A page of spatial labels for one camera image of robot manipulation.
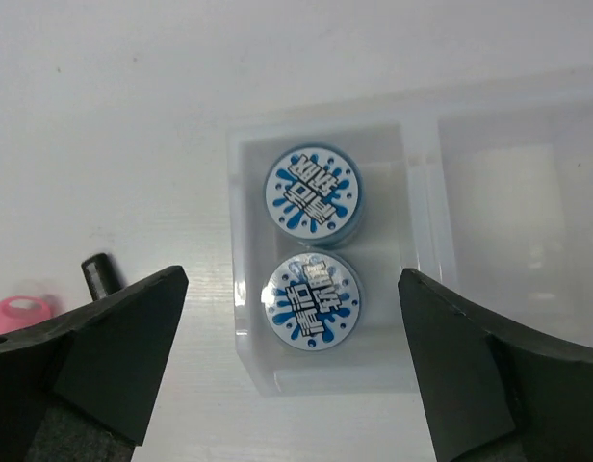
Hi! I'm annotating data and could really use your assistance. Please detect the pink capped crayon bottle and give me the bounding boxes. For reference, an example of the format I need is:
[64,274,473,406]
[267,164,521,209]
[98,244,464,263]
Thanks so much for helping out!
[0,295,53,335]

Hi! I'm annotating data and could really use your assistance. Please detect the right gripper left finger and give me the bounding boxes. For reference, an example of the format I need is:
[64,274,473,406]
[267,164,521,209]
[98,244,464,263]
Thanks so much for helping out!
[0,266,189,461]

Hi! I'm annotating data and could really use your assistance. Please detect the orange highlighter marker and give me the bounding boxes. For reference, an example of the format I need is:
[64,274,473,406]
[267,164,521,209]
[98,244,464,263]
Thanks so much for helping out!
[81,252,126,302]

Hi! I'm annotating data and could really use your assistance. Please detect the white three-compartment tray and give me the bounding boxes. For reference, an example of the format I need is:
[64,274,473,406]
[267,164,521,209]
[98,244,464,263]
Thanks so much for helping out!
[228,84,593,396]

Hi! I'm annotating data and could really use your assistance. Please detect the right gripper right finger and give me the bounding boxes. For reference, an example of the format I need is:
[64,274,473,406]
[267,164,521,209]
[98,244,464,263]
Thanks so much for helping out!
[398,269,593,461]

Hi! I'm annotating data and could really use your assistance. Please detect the blue slime jar labelled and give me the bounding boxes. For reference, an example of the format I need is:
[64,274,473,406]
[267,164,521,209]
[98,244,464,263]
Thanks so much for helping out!
[261,250,364,352]

